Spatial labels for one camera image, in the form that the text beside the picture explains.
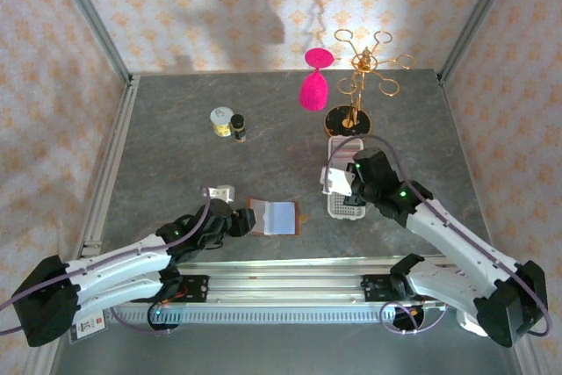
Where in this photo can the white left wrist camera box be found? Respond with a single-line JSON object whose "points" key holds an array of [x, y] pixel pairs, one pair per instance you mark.
{"points": [[221, 193]]}

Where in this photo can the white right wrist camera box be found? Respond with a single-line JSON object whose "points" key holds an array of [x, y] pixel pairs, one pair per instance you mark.
{"points": [[336, 179]]}

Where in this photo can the credit card stack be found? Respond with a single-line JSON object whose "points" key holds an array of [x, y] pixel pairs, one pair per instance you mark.
{"points": [[344, 153]]}

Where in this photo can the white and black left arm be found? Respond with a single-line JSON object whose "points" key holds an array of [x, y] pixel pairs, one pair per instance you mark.
{"points": [[110, 271]]}

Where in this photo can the aluminium corner post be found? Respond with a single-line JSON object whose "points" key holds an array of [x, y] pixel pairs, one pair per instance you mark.
{"points": [[478, 19], [92, 19]]}

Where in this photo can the aluminium frame rail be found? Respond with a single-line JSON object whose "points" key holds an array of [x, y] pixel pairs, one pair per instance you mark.
{"points": [[529, 359], [44, 362]]}

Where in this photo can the aluminium side rail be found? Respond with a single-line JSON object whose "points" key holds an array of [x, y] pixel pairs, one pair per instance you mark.
{"points": [[115, 146]]}

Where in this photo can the pink wine glass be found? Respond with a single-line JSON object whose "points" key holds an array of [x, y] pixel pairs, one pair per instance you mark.
{"points": [[314, 94]]}

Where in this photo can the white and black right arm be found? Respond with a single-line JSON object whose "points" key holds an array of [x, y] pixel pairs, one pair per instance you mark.
{"points": [[461, 252]]}

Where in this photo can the white label tag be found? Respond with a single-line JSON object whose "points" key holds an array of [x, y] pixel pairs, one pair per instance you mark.
{"points": [[90, 326]]}

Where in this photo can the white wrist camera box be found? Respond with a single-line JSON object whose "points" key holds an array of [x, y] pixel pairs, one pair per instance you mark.
{"points": [[221, 193], [336, 179]]}

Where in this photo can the white-lid tin can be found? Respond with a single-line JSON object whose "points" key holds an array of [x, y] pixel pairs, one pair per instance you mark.
{"points": [[221, 116]]}

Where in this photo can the aluminium front rail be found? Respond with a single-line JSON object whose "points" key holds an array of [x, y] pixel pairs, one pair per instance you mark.
{"points": [[281, 280]]}

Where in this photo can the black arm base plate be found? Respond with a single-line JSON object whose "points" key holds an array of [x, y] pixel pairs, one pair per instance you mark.
{"points": [[373, 289], [197, 289]]}

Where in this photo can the small dark bottle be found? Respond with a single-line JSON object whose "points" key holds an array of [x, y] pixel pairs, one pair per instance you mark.
{"points": [[237, 122]]}

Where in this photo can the white plastic mesh basket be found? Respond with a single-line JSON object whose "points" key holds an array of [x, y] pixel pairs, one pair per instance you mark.
{"points": [[336, 208]]}

